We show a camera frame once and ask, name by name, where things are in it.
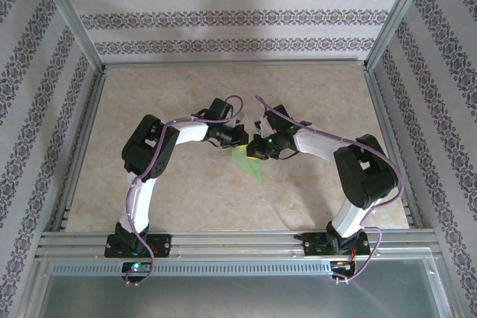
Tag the light green paper sheet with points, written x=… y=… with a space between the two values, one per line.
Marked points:
x=244 y=158

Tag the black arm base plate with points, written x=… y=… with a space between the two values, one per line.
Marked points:
x=162 y=245
x=316 y=245

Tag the grey metal sheet panel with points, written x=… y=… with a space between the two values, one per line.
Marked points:
x=238 y=295

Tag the aluminium frame post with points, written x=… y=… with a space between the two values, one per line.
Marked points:
x=72 y=20
x=394 y=20

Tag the aluminium side rail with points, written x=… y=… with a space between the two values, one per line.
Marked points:
x=393 y=146
x=81 y=146

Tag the small circuit board green light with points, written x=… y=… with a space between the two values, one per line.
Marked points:
x=137 y=267

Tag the aluminium mounting rail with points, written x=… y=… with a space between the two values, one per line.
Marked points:
x=238 y=243

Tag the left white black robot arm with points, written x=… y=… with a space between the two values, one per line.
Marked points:
x=136 y=206

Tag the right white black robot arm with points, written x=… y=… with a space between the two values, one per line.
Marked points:
x=348 y=221

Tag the aluminium cross rail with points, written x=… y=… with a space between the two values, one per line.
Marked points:
x=238 y=62

